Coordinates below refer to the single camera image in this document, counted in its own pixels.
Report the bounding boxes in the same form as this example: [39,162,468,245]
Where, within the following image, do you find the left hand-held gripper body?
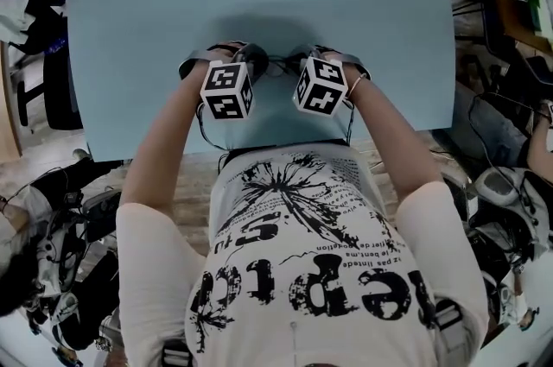
[178,47,255,121]

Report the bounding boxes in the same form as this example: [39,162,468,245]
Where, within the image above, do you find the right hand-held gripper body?
[292,51,369,117]

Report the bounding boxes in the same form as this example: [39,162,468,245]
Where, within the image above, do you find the black eyeglasses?
[261,53,304,78]

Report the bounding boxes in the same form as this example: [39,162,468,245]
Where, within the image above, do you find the person's right forearm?
[344,61,447,203]

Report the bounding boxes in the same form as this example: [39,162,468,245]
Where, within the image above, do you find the person's left forearm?
[118,65,213,220]

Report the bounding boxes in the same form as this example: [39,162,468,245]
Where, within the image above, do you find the person's right hand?
[321,47,347,65]

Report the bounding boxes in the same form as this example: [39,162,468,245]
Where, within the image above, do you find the person's left hand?
[208,41,244,64]

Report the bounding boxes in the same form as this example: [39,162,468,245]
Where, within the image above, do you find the black office chair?
[16,48,84,132]

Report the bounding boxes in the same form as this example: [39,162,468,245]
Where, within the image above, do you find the person in printed white shirt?
[115,140,490,367]

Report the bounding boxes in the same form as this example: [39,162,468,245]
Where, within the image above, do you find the white black helmet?
[467,165,553,271]

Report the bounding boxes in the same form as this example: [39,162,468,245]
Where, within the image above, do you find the thin metal bracelet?
[346,72,370,100]

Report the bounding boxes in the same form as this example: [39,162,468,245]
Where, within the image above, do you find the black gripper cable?
[342,96,358,147]
[195,100,277,153]

